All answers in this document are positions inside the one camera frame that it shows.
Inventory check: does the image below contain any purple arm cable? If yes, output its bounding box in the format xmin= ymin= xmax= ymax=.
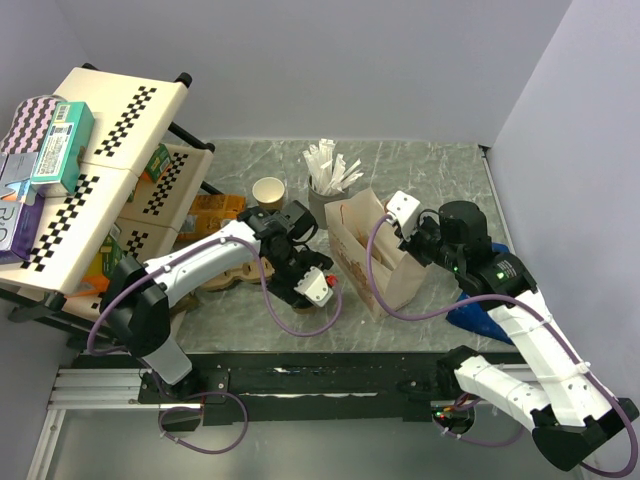
xmin=87 ymin=237 xmax=345 ymax=456
xmin=367 ymin=214 xmax=636 ymax=476

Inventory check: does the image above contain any silver grey small box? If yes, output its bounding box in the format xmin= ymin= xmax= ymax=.
xmin=1 ymin=152 xmax=38 ymax=205

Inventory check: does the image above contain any purple product box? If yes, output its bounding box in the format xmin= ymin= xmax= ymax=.
xmin=0 ymin=194 xmax=44 ymax=265

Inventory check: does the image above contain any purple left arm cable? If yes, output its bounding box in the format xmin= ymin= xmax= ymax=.
xmin=87 ymin=237 xmax=345 ymax=456

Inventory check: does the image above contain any teal cardboard box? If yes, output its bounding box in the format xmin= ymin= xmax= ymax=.
xmin=30 ymin=102 xmax=95 ymax=198

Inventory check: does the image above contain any brown paper takeout bag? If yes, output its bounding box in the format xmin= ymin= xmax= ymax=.
xmin=325 ymin=189 xmax=428 ymax=320

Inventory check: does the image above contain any blue chips bag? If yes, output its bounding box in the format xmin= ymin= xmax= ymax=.
xmin=446 ymin=242 xmax=516 ymax=346

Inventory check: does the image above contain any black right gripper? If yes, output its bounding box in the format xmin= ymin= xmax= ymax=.
xmin=395 ymin=212 xmax=464 ymax=273

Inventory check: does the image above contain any orange snack bag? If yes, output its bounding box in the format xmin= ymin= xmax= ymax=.
xmin=178 ymin=194 xmax=246 ymax=241

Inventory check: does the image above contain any green box middle shelf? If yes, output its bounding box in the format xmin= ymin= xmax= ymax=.
xmin=140 ymin=143 xmax=172 ymax=183

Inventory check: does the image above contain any cardboard cup carrier tray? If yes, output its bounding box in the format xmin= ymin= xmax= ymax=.
xmin=198 ymin=261 xmax=261 ymax=292

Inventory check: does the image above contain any grey straw holder cup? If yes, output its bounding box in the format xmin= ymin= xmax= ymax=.
xmin=308 ymin=177 xmax=334 ymax=230

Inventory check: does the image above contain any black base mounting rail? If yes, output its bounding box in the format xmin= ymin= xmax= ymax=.
xmin=138 ymin=352 xmax=462 ymax=426

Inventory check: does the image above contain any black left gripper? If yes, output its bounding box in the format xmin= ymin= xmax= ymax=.
xmin=266 ymin=245 xmax=333 ymax=308

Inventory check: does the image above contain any paper coffee cup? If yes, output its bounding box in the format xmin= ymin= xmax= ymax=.
xmin=252 ymin=177 xmax=286 ymax=211
xmin=291 ymin=295 xmax=317 ymax=315

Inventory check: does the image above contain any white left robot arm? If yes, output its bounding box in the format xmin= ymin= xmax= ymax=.
xmin=99 ymin=201 xmax=333 ymax=402

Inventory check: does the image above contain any pink wavy patterned can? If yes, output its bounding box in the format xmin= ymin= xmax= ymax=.
xmin=1 ymin=95 xmax=63 ymax=154

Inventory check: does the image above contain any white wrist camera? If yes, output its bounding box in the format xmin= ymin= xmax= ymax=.
xmin=294 ymin=266 xmax=333 ymax=307
xmin=385 ymin=191 xmax=422 ymax=240

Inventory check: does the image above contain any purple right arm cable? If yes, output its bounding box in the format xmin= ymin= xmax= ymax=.
xmin=367 ymin=214 xmax=636 ymax=476

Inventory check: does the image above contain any cream checkered shelf rack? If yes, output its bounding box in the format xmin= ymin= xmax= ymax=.
xmin=1 ymin=63 xmax=215 ymax=339

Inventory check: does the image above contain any green orange box lower shelf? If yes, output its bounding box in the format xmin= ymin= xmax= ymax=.
xmin=71 ymin=235 xmax=125 ymax=297

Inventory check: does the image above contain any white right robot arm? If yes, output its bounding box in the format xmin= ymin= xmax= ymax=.
xmin=387 ymin=192 xmax=639 ymax=471

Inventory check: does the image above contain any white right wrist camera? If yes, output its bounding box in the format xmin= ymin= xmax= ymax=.
xmin=385 ymin=191 xmax=422 ymax=240

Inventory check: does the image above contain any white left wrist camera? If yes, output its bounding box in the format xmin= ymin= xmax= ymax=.
xmin=294 ymin=266 xmax=333 ymax=307

